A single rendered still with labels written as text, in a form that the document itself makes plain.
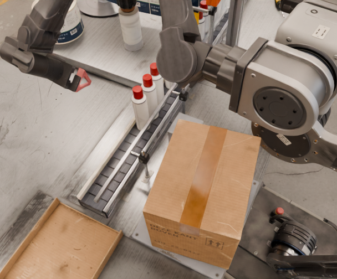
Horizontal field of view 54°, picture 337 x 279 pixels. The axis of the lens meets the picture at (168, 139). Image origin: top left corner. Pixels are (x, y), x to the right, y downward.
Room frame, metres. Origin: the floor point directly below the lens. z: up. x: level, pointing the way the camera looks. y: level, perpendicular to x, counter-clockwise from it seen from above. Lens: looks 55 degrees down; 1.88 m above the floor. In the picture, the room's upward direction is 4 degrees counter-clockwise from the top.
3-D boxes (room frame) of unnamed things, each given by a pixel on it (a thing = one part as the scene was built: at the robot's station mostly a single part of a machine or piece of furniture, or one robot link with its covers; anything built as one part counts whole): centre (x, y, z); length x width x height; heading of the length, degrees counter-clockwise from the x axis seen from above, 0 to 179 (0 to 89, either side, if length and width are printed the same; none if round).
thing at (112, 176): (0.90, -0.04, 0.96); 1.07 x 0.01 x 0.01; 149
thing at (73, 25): (1.39, 0.47, 0.95); 0.20 x 0.20 x 0.14
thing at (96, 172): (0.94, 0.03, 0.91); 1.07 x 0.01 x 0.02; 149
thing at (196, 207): (0.42, -0.09, 0.99); 0.30 x 0.24 x 0.27; 158
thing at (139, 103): (0.77, 0.09, 0.98); 0.05 x 0.05 x 0.20
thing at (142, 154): (0.59, 0.10, 0.91); 0.07 x 0.03 x 0.16; 59
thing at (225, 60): (0.45, -0.12, 1.45); 0.09 x 0.08 x 0.12; 140
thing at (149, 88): (0.82, 0.06, 0.98); 0.05 x 0.05 x 0.20
